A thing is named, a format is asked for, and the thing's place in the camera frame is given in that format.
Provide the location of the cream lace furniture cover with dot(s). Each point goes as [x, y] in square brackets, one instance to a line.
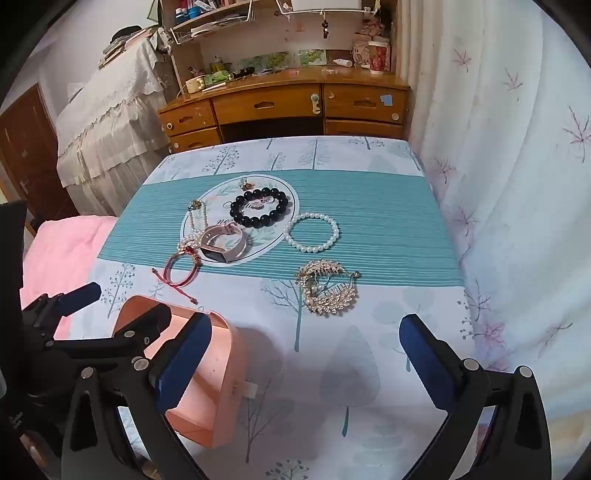
[106, 129]

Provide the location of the small bee brooch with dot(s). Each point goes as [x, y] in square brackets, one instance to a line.
[244, 185]

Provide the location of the brown wooden door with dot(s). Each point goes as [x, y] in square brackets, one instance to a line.
[27, 152]

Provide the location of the stack of books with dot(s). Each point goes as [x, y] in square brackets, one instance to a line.
[115, 46]

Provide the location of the floral paper box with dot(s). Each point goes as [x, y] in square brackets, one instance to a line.
[361, 55]

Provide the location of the tree print teal cloth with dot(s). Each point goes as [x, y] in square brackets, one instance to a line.
[323, 392]

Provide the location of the hanging keys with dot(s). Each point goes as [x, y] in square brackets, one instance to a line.
[325, 25]

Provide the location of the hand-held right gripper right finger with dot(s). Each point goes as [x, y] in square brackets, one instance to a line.
[427, 364]

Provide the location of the small white tube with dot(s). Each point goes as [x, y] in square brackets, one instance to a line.
[342, 62]

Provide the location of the gold leaf hair comb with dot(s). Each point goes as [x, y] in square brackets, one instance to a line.
[325, 304]

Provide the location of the cream mug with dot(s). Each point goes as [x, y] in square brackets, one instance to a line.
[195, 85]

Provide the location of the red floral cup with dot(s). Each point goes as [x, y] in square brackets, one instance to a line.
[378, 57]

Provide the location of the green drawer hook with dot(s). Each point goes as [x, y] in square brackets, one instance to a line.
[315, 102]

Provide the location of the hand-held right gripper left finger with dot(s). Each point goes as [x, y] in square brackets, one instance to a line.
[184, 360]

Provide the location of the green package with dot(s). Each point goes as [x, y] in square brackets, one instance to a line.
[217, 77]

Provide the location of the white floral curtain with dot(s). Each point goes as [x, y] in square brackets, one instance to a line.
[508, 184]

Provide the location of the pink smartwatch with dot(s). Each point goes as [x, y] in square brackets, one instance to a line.
[217, 254]

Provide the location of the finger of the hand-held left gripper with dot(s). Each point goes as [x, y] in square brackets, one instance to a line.
[143, 323]
[81, 295]

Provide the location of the wooden desk with drawers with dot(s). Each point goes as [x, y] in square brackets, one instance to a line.
[268, 104]

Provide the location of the pink jewelry box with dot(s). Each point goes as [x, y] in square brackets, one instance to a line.
[221, 369]

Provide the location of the green floral desk mat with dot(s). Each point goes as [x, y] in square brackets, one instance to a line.
[281, 59]

